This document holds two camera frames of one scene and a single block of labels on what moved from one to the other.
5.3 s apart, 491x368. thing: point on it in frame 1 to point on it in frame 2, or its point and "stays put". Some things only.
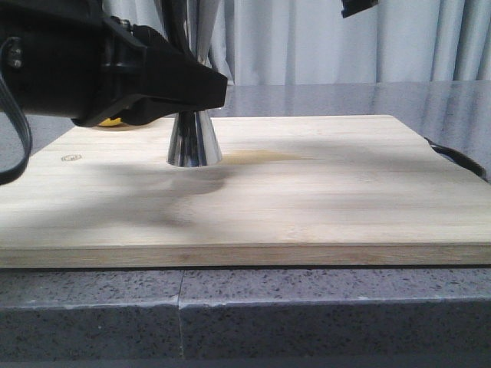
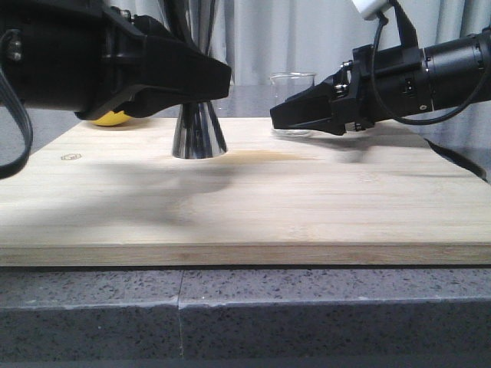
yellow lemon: x=109 y=122 stays put
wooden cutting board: x=291 y=191 stays put
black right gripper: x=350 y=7 to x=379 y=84
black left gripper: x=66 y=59 stays put
